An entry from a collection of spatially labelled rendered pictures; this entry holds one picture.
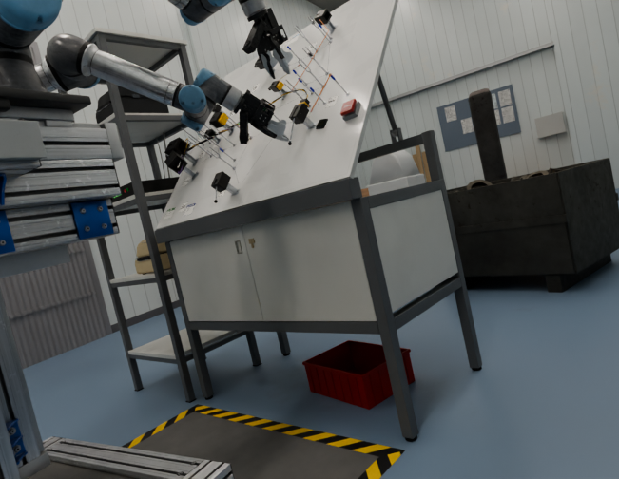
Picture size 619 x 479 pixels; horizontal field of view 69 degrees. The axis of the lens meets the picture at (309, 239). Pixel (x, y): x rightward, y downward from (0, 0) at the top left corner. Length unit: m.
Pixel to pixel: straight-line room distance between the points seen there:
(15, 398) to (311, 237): 0.94
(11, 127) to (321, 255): 0.97
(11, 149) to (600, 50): 8.99
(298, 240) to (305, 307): 0.25
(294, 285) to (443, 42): 9.20
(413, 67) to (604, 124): 3.89
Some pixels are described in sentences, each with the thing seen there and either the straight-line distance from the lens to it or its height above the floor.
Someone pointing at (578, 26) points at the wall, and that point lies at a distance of 9.45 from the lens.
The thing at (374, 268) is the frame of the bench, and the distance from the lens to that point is 1.43.
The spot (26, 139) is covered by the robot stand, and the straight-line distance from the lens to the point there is 0.99.
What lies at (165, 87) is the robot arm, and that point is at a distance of 1.45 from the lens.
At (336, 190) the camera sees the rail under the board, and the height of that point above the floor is 0.84.
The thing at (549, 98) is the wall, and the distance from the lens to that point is 10.03.
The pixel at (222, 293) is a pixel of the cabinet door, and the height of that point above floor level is 0.53.
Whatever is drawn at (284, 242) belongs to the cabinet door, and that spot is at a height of 0.70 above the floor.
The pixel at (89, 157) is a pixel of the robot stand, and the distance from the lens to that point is 1.19.
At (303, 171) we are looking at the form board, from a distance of 1.57.
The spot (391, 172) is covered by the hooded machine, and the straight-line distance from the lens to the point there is 6.40.
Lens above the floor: 0.80
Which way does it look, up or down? 4 degrees down
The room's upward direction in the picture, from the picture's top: 13 degrees counter-clockwise
